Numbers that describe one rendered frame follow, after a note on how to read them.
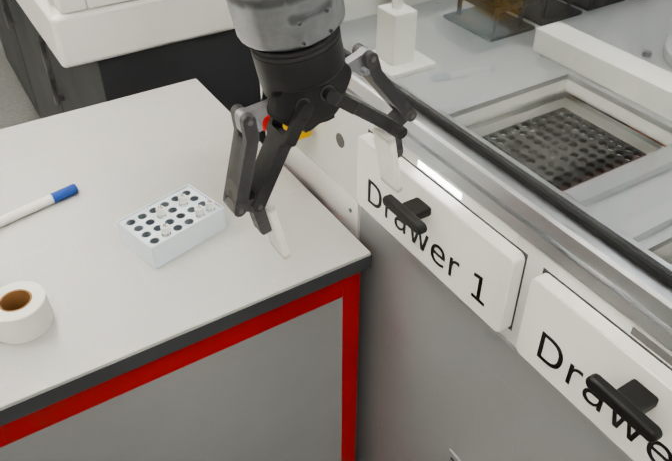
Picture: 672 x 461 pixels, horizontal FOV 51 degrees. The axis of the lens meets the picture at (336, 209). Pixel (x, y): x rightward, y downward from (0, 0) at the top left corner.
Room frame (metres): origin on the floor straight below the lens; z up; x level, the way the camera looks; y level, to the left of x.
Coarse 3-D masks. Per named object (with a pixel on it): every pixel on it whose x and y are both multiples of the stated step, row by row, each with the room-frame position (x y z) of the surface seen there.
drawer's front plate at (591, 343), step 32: (544, 288) 0.50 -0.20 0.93; (544, 320) 0.49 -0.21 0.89; (576, 320) 0.46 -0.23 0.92; (544, 352) 0.48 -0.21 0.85; (576, 352) 0.45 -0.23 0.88; (608, 352) 0.43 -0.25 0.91; (640, 352) 0.42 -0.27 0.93; (576, 384) 0.45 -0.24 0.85; (608, 416) 0.41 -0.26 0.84; (640, 448) 0.38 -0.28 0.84
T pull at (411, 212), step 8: (384, 200) 0.67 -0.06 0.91; (392, 200) 0.66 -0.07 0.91; (416, 200) 0.66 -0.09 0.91; (392, 208) 0.65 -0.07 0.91; (400, 208) 0.64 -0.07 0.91; (408, 208) 0.65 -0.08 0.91; (416, 208) 0.65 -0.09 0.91; (424, 208) 0.65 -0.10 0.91; (400, 216) 0.64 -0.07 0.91; (408, 216) 0.63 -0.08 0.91; (416, 216) 0.63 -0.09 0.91; (424, 216) 0.64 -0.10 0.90; (408, 224) 0.63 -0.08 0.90; (416, 224) 0.62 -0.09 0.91; (424, 224) 0.62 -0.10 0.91; (416, 232) 0.61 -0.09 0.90; (424, 232) 0.61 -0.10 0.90
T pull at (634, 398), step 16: (592, 384) 0.40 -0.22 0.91; (608, 384) 0.39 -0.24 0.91; (624, 384) 0.39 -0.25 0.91; (640, 384) 0.39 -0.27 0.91; (608, 400) 0.38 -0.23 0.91; (624, 400) 0.38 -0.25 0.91; (640, 400) 0.38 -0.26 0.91; (656, 400) 0.38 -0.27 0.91; (624, 416) 0.37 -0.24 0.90; (640, 416) 0.36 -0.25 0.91; (640, 432) 0.35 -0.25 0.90; (656, 432) 0.35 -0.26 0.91
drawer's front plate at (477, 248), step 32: (384, 192) 0.73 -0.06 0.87; (416, 192) 0.67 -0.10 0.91; (384, 224) 0.72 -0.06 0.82; (448, 224) 0.62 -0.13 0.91; (480, 224) 0.60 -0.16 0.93; (416, 256) 0.66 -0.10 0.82; (448, 256) 0.62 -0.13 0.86; (480, 256) 0.57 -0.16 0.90; (512, 256) 0.54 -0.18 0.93; (512, 288) 0.54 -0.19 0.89
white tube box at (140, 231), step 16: (176, 192) 0.84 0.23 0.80; (192, 192) 0.84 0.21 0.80; (144, 208) 0.80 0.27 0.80; (176, 208) 0.80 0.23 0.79; (192, 208) 0.80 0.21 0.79; (128, 224) 0.77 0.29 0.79; (144, 224) 0.76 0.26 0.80; (160, 224) 0.76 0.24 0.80; (176, 224) 0.76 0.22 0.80; (192, 224) 0.76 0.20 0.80; (208, 224) 0.77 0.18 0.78; (224, 224) 0.79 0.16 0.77; (128, 240) 0.75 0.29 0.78; (144, 240) 0.73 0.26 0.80; (160, 240) 0.73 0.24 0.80; (176, 240) 0.74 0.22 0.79; (192, 240) 0.75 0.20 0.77; (144, 256) 0.72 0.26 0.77; (160, 256) 0.71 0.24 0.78; (176, 256) 0.73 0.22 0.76
